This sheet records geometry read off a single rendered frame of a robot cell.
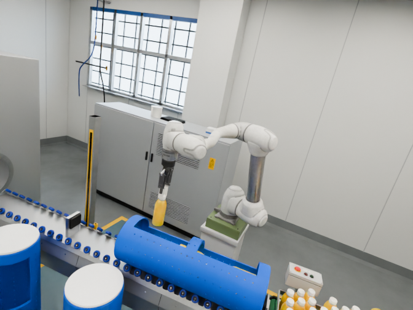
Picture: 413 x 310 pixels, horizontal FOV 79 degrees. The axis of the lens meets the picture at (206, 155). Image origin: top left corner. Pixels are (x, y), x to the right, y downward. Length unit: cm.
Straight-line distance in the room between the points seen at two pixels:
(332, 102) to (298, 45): 92
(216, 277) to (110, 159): 291
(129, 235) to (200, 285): 49
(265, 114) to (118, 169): 238
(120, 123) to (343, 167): 321
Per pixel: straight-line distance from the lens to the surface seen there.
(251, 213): 186
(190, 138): 121
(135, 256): 158
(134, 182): 379
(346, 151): 403
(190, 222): 347
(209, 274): 146
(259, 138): 156
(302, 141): 401
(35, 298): 214
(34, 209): 237
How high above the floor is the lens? 215
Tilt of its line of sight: 18 degrees down
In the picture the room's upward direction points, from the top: 11 degrees clockwise
